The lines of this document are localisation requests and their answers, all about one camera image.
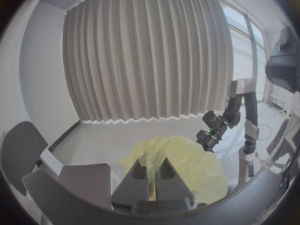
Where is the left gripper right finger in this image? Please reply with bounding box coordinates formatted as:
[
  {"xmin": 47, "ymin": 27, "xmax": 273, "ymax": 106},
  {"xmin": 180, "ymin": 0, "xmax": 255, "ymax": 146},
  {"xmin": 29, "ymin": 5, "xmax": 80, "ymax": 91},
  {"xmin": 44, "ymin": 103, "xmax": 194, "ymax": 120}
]
[{"xmin": 155, "ymin": 157, "xmax": 195, "ymax": 208}]

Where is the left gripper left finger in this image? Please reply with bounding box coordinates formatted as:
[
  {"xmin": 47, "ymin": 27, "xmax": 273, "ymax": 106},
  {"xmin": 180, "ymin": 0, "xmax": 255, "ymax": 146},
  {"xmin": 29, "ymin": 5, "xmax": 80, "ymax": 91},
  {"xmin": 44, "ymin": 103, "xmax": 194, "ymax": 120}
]
[{"xmin": 111, "ymin": 158, "xmax": 150, "ymax": 208}]

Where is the yellow plastic bag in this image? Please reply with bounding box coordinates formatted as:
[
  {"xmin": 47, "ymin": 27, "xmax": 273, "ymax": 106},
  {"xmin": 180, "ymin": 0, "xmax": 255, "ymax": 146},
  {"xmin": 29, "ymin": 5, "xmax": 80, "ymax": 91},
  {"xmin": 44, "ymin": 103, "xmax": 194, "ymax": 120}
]
[{"xmin": 120, "ymin": 136, "xmax": 228, "ymax": 204}]

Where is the window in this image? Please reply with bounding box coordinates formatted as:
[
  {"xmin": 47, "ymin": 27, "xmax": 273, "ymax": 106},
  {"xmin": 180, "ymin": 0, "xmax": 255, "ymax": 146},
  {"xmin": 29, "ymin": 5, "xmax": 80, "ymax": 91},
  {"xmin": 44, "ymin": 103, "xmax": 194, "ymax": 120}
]
[{"xmin": 218, "ymin": 0, "xmax": 269, "ymax": 103}]

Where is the white curtain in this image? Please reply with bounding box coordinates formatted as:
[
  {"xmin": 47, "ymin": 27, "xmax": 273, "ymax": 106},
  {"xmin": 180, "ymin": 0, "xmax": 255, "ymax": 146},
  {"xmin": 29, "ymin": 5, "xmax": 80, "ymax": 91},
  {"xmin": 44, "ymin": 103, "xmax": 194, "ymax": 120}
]
[{"xmin": 62, "ymin": 0, "xmax": 235, "ymax": 124}]

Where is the grey white chair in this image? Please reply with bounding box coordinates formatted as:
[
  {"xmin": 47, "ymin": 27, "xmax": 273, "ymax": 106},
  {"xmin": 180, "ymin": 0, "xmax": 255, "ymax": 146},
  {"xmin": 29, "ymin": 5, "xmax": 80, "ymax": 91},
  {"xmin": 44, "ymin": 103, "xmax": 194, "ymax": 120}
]
[{"xmin": 0, "ymin": 121, "xmax": 122, "ymax": 211}]

